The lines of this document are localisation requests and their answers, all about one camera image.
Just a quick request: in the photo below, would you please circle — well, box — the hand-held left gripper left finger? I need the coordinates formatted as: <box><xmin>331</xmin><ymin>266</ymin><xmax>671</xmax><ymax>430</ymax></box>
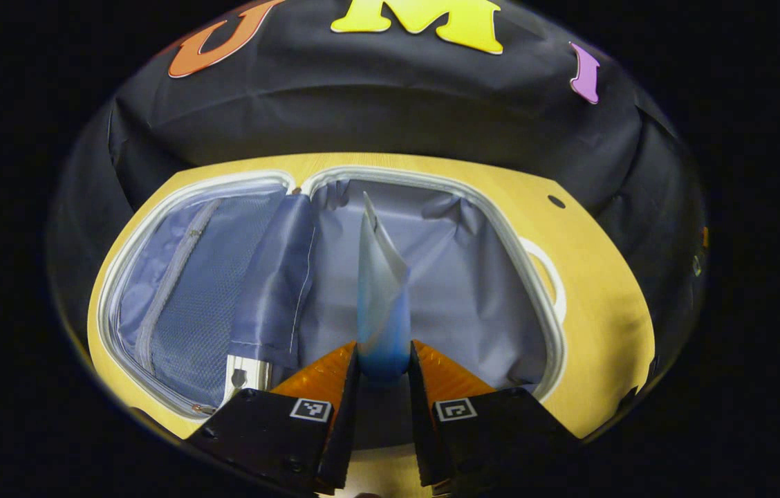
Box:
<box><xmin>186</xmin><ymin>341</ymin><xmax>362</xmax><ymax>496</ymax></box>

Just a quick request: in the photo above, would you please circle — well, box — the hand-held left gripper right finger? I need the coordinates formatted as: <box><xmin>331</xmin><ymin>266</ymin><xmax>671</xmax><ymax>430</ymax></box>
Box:
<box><xmin>408</xmin><ymin>340</ymin><xmax>582</xmax><ymax>496</ymax></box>

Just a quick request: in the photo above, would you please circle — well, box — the blue white skin care tube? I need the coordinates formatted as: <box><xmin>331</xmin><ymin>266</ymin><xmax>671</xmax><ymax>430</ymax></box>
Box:
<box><xmin>355</xmin><ymin>192</ymin><xmax>412</xmax><ymax>380</ymax></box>

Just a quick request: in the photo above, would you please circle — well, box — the white suitcase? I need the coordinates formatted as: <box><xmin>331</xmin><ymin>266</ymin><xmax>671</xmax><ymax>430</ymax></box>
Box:
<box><xmin>96</xmin><ymin>165</ymin><xmax>568</xmax><ymax>424</ymax></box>

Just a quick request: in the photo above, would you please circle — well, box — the black backdrop cloth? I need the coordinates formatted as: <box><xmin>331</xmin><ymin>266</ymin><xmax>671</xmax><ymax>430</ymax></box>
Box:
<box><xmin>48</xmin><ymin>0</ymin><xmax>709</xmax><ymax>388</ymax></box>

